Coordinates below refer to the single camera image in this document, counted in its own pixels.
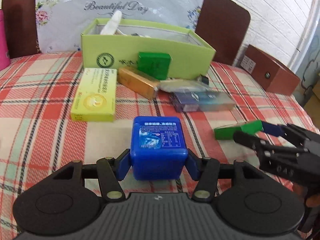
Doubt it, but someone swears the green box front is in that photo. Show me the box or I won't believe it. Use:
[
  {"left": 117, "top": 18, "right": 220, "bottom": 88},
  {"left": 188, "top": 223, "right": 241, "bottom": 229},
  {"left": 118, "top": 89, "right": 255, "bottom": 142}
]
[{"left": 213, "top": 119, "right": 264, "bottom": 140}]

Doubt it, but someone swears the blue square tin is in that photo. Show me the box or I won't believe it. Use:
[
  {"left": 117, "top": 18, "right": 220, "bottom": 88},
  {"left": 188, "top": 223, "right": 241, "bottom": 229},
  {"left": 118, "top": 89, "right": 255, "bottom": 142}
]
[{"left": 130, "top": 116, "right": 188, "bottom": 180}]

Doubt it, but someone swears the yellow medicine box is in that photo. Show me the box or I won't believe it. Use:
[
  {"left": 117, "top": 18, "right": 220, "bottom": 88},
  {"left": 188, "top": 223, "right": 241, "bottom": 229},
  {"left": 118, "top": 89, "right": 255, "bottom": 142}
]
[{"left": 71, "top": 68, "right": 117, "bottom": 122}]

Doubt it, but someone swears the long dark blue box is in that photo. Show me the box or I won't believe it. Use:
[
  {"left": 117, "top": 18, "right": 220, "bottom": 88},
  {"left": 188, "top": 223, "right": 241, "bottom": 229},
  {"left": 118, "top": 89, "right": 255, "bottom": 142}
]
[{"left": 170, "top": 91, "right": 236, "bottom": 113}]

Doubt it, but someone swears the orange gold small box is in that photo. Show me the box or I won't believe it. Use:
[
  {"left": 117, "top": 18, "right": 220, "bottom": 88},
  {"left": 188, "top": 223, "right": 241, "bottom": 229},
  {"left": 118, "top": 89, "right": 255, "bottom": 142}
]
[{"left": 118, "top": 66, "right": 160, "bottom": 100}]

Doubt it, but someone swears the white glove pink cuff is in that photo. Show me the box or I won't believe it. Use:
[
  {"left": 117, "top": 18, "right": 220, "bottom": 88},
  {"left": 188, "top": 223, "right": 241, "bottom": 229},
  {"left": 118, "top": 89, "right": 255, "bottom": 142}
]
[{"left": 100, "top": 10, "right": 122, "bottom": 35}]

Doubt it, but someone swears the person right hand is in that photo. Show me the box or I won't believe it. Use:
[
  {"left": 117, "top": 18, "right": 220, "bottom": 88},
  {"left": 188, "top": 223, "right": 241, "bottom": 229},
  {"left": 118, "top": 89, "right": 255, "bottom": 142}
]
[{"left": 305, "top": 194, "right": 320, "bottom": 208}]

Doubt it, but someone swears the brown cardboard box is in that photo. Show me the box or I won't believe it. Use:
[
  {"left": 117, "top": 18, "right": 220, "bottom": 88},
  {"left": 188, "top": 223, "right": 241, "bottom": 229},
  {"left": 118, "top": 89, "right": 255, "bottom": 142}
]
[{"left": 240, "top": 45, "right": 300, "bottom": 96}]

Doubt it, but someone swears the plaid bed sheet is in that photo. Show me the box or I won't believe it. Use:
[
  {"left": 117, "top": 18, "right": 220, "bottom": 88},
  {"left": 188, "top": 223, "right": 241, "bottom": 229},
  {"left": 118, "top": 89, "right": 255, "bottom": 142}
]
[{"left": 1, "top": 52, "right": 317, "bottom": 239}]

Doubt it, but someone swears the light green cardboard box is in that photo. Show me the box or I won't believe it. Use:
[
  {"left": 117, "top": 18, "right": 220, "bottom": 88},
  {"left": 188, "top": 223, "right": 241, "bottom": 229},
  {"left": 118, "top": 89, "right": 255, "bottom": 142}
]
[{"left": 81, "top": 18, "right": 216, "bottom": 79}]

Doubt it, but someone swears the dark brown headboard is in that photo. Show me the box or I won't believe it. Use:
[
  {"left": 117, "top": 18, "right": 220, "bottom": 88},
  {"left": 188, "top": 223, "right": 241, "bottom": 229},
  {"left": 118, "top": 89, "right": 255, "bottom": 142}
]
[{"left": 1, "top": 0, "right": 251, "bottom": 65}]

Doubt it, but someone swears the pink thermos bottle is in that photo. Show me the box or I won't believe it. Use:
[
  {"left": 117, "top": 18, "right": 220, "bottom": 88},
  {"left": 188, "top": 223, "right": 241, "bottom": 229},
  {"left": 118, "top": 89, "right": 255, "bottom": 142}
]
[{"left": 0, "top": 10, "right": 10, "bottom": 70}]

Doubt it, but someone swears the floral plastic-wrapped pillow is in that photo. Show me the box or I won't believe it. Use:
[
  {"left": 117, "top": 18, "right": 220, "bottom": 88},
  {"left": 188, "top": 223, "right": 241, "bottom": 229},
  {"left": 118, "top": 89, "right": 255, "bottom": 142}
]
[{"left": 35, "top": 0, "right": 204, "bottom": 53}]

